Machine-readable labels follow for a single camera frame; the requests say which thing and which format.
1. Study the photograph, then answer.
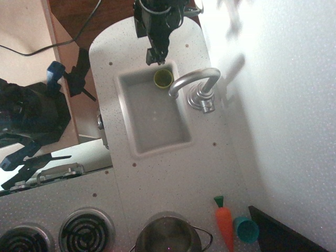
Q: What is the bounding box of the black corner panel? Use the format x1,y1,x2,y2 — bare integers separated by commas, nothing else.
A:
248,205,326,251

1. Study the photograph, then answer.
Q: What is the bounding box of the silver curved faucet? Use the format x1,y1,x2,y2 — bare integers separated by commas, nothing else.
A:
168,68,221,114

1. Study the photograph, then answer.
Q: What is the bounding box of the black stove burner coil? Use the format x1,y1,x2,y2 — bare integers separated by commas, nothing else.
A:
1,223,55,252
58,207,116,251

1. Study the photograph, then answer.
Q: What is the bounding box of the white toy sink basin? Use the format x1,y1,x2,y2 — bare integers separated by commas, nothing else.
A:
115,61,193,159

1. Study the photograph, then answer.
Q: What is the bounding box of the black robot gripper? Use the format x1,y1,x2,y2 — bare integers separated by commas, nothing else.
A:
133,1,189,66

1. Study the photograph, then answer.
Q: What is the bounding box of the silver oven door handle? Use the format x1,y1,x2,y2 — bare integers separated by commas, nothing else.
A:
36,163,85,184

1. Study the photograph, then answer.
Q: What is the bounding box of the orange toy carrot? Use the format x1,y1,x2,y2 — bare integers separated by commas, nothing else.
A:
214,195,234,252

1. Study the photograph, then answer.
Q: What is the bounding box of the black bag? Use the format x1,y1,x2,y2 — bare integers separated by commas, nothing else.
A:
1,79,71,147

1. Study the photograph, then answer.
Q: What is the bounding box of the black power cable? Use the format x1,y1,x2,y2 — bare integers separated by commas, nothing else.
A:
0,0,102,57

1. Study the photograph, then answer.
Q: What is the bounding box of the silver cabinet knob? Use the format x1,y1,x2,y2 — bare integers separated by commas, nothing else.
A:
97,114,104,130

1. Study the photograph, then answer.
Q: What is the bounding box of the blue black clamp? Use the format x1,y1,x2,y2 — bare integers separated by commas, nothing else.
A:
47,48,97,102
1,143,71,190

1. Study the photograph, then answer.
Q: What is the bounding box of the yellow-green plastic cup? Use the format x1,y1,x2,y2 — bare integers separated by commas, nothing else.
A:
153,69,174,89

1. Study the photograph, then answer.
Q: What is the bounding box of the stainless steel pot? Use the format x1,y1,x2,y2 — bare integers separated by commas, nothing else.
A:
130,216,213,252

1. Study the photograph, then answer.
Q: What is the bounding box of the teal plastic cup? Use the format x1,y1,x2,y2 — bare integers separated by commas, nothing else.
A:
233,216,260,244

